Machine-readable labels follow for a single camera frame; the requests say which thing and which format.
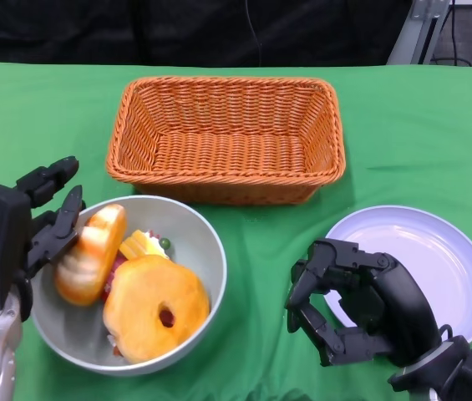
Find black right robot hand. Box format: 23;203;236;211
284;237;445;368

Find pale grey-green bowl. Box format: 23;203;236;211
30;195;228;377

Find black cloth backdrop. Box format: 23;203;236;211
0;0;412;67

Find orange wicker basket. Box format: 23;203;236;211
105;76;348;206

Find pale lavender plate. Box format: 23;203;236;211
325;205;472;343

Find golden ring bread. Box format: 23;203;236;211
54;203;128;307

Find ring bread with red hole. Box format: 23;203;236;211
102;254;211;363

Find pink striped cake piece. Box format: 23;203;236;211
100;254;130;302

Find black floor cable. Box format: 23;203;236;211
431;0;472;67

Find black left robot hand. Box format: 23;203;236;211
13;156;86;322

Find yellow striped cake piece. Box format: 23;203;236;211
118;229;170;261

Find grey metal stand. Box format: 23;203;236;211
387;0;454;66

